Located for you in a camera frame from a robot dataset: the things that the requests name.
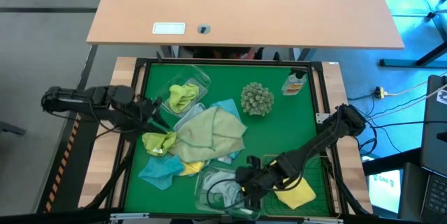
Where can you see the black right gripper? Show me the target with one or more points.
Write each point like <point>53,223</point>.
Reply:
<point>260,178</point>

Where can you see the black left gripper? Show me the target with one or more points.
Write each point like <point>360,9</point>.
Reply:
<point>148,109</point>

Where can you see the grey microfiber towel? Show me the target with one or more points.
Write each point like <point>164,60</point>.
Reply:
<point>220,185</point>

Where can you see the lime green microfiber towel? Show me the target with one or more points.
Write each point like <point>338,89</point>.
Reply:
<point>183,96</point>
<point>159,143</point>

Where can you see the teal blue microfiber towel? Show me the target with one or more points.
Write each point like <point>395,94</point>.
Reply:
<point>159,171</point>

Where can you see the large yellow microfiber towel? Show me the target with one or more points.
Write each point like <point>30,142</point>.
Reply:
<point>297,194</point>

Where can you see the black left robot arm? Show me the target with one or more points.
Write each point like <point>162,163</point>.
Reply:
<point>87,103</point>

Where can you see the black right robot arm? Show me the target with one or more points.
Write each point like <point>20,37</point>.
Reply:
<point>321,140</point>

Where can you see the pale blue microfiber towel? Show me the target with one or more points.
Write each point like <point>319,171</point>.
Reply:
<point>190,112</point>

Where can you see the large sage green towel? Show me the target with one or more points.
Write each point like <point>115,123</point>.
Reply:
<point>209,135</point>

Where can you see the small yellow microfiber towel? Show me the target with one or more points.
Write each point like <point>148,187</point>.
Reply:
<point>192,168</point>

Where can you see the large clear plastic container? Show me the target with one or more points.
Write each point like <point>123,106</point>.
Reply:
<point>202,199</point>

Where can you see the small clear plastic container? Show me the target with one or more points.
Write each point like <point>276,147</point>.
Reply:
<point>200,77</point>

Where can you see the spiky green ball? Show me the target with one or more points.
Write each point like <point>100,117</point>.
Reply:
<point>257,98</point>

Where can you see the white rectangular desk plate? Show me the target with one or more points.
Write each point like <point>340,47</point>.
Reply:
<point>169,28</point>

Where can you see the silver aluminium bar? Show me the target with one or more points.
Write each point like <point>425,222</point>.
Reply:
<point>129,217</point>

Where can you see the person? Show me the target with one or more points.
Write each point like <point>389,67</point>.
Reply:
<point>241,53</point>

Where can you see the black orange hazard strip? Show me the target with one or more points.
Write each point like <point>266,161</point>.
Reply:
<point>61,170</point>

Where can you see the clear bottle orange label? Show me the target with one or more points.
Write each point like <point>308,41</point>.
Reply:
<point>293,84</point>

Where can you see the white screen green logo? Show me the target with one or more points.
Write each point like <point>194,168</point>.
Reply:
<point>384,190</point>

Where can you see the light wooden desk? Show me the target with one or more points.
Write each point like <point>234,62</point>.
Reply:
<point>244,4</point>

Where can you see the yellow power plug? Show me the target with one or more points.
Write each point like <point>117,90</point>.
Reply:
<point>379,93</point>

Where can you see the black laptop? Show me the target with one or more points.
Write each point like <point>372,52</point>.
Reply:
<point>434,140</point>

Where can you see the black metal table frame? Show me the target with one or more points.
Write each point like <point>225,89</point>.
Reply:
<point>139,67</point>

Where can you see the white metal bracket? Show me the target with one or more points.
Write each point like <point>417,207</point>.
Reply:
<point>322,117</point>

